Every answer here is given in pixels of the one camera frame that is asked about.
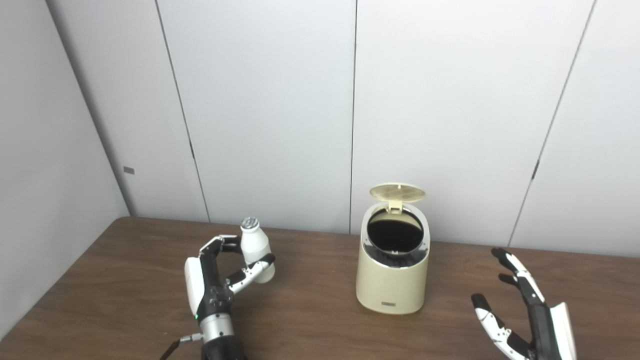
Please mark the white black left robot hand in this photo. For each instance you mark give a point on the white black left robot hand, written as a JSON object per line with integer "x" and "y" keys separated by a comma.
{"x": 205, "y": 290}

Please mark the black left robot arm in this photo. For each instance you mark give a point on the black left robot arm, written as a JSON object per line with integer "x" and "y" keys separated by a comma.
{"x": 220, "y": 340}

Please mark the cream-colored round bin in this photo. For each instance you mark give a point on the cream-colored round bin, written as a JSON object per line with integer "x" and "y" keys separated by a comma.
{"x": 392, "y": 285}

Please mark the small white plastic bottle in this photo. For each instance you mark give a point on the small white plastic bottle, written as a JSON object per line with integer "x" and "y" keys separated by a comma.
{"x": 254, "y": 245}

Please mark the cream round bin lid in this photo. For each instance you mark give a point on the cream round bin lid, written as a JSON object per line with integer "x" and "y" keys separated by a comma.
{"x": 397, "y": 192}

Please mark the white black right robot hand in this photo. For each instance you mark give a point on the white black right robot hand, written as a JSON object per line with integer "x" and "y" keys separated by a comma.
{"x": 547, "y": 335}

